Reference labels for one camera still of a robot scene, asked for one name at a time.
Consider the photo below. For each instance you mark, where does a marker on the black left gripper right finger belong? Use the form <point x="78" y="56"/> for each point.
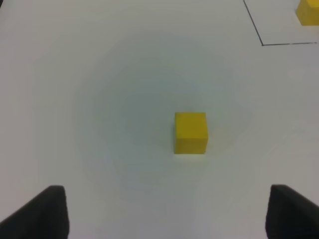
<point x="290" y="215"/>

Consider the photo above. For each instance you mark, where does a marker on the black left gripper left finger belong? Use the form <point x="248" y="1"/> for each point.
<point x="43" y="217"/>

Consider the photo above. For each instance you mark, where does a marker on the yellow template block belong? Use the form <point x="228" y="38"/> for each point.
<point x="307" y="12"/>

